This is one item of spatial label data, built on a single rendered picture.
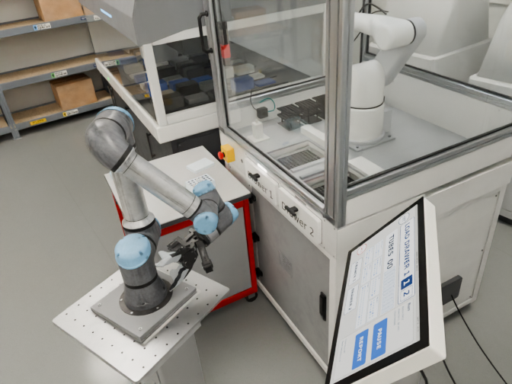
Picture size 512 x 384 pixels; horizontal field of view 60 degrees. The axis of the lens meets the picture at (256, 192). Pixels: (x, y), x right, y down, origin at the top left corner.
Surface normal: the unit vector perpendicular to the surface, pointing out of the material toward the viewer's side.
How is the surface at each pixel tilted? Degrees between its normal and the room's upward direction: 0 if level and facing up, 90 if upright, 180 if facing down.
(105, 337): 0
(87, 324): 0
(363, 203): 90
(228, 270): 90
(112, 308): 3
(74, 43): 90
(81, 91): 89
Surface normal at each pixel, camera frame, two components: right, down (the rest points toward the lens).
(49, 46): 0.56, 0.41
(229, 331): -0.07, -0.84
